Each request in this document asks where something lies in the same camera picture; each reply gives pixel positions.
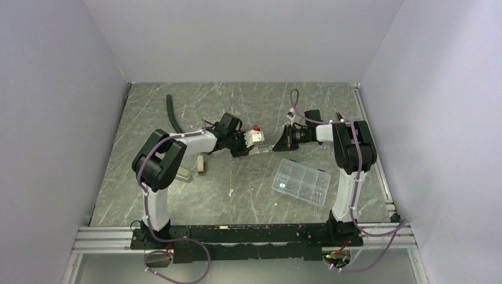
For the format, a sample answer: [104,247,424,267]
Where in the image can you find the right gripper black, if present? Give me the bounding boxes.
[273,124,311,151]

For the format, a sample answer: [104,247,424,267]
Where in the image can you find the white staple box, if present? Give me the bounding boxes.
[249,145,273,155]

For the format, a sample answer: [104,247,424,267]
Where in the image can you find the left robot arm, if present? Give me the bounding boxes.
[131,112,264,249]

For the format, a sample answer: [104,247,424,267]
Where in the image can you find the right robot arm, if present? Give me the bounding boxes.
[272,109,377,246]

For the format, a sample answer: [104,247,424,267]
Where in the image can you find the pale green white stapler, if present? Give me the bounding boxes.
[176,167,192,182]

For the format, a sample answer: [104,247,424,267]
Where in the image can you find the clear plastic screw organizer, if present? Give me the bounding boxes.
[272,159,331,206]

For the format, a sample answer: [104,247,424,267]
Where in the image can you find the orange handled pliers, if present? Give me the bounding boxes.
[336,112,345,122]

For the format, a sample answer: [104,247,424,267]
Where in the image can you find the black rubber hose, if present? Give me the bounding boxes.
[166,93,184,134]

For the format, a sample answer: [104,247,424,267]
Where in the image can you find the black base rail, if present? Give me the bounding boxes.
[130,220,363,264]

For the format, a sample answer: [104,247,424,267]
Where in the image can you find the aluminium frame rail right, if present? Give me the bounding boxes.
[350,83,401,224]

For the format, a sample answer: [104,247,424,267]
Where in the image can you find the aluminium frame rail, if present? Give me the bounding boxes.
[72,223,418,253]
[350,83,401,224]

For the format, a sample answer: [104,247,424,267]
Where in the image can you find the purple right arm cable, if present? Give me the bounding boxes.
[289,89,407,274]

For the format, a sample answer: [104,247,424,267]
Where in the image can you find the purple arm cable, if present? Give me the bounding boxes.
[289,89,407,274]
[135,119,211,284]

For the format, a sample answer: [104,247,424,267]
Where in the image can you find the aluminium frame rail front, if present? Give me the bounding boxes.
[72,223,418,253]

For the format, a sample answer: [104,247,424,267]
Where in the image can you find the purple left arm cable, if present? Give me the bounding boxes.
[135,119,211,284]

